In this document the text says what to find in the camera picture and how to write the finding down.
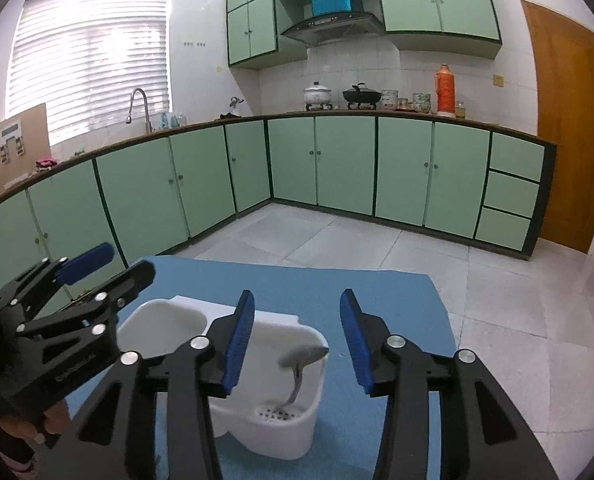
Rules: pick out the person's left hand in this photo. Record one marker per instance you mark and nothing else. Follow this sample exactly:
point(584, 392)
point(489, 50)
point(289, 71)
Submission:
point(53, 419)

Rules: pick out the white window blind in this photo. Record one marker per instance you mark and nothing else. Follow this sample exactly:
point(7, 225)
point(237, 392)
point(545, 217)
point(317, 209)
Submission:
point(87, 50)

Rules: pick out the metal spoon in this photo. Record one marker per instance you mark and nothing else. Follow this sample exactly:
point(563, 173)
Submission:
point(302, 355)

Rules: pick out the black range hood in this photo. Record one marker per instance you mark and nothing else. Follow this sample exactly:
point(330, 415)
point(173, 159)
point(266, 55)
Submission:
point(327, 27)

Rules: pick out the orange thermos flask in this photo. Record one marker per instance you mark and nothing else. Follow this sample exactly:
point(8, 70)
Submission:
point(445, 90)

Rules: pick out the clear plastic bottle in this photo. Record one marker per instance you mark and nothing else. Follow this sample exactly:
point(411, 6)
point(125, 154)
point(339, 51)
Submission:
point(179, 121)

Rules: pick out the small jar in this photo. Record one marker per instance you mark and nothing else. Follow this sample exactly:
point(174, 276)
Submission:
point(404, 104)

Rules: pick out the dark cloth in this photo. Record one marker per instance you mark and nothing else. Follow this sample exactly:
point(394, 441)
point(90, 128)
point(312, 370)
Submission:
point(229, 116)

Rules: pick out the steel sink faucet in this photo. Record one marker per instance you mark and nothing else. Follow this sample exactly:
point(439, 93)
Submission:
point(148, 117)

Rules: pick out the gas stove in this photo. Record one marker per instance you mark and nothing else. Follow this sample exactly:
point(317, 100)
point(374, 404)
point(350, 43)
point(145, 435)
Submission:
point(339, 107)

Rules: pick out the white cooking pot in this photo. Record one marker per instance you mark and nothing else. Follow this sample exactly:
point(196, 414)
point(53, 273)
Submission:
point(318, 96)

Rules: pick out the steel kettle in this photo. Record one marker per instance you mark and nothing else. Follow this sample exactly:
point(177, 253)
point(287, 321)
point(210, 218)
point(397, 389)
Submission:
point(235, 105)

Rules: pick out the wall hooks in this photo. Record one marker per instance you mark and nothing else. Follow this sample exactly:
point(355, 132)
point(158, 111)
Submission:
point(194, 44)

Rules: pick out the green wall cabinets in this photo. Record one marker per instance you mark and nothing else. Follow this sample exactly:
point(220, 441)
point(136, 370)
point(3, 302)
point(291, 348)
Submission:
point(412, 5)

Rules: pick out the brown cardboard sheet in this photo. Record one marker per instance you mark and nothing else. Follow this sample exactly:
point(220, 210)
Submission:
point(34, 130)

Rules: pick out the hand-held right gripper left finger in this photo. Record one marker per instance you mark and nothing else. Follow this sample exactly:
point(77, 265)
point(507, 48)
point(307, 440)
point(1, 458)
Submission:
point(234, 350)

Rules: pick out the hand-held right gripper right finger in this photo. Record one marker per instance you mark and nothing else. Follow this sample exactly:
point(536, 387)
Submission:
point(355, 345)

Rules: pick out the yellow glass jar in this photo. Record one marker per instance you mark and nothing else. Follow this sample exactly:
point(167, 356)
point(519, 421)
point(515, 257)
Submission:
point(460, 110)

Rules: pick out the wooden door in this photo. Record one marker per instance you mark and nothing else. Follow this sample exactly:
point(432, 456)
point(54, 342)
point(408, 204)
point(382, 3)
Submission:
point(567, 135)

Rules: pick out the blue soap bottle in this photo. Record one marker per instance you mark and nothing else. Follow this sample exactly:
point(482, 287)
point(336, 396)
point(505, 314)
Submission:
point(164, 121)

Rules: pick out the green base cabinets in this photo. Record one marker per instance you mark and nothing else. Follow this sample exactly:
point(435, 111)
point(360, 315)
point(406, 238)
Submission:
point(347, 160)

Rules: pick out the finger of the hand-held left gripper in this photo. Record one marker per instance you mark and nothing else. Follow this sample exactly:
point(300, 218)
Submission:
point(132, 277)
point(87, 262)

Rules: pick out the black wok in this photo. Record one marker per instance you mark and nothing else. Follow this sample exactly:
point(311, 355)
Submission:
point(361, 95)

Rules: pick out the blue table mat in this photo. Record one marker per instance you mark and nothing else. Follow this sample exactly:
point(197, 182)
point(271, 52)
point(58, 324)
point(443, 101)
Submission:
point(392, 290)

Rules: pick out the white plastic utensil holder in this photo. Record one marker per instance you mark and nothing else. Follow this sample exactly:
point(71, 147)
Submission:
point(272, 330)

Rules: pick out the red cloth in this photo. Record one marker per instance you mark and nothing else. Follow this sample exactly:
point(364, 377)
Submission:
point(45, 162)

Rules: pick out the patterned bowl stack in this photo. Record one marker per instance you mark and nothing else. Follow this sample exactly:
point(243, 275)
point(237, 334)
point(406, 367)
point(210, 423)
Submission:
point(421, 101)

